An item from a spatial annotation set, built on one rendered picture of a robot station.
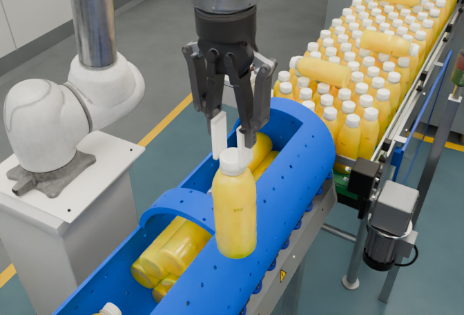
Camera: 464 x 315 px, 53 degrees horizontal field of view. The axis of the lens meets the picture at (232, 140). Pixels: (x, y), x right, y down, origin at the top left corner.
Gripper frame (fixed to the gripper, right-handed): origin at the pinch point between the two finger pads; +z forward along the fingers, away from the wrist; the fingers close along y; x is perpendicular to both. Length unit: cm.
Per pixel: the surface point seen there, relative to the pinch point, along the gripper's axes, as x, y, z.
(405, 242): 70, 18, 78
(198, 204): 6.2, -13.0, 24.0
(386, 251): 69, 13, 84
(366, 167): 62, 4, 47
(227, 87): 67, -47, 37
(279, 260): 26, -5, 55
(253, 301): 12, -4, 55
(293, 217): 24.1, -0.7, 36.5
